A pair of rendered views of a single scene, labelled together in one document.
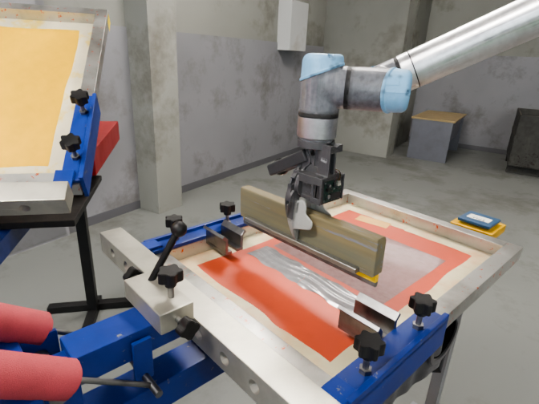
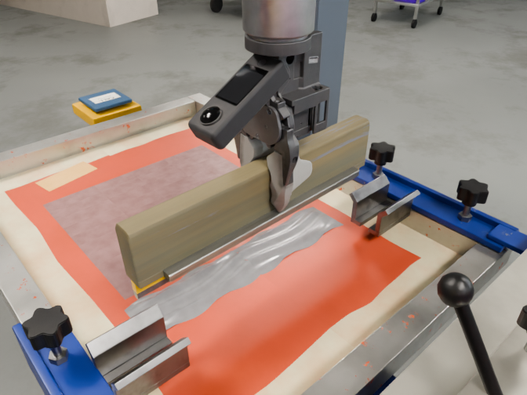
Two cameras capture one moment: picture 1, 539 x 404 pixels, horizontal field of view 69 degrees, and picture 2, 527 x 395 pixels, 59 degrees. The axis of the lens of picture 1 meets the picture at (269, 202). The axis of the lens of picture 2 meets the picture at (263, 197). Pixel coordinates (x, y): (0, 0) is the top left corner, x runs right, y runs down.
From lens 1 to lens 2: 0.85 m
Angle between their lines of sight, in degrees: 77
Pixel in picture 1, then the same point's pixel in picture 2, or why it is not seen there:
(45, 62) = not seen: outside the picture
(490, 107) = not seen: outside the picture
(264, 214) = (205, 232)
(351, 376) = (476, 227)
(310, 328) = (366, 268)
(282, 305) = (321, 293)
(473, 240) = (169, 114)
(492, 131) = not seen: outside the picture
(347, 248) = (341, 157)
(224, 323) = (496, 306)
